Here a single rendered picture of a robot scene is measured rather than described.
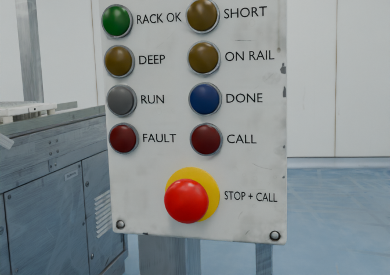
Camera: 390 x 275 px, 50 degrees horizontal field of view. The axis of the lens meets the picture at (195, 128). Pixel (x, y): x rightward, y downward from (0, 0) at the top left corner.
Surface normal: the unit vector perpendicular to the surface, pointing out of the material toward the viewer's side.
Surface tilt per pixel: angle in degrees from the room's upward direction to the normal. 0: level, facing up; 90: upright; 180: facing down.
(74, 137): 90
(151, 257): 90
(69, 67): 90
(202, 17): 93
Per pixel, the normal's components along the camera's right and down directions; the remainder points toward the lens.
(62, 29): -0.12, 0.14
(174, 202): -0.33, 0.12
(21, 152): 0.97, 0.00
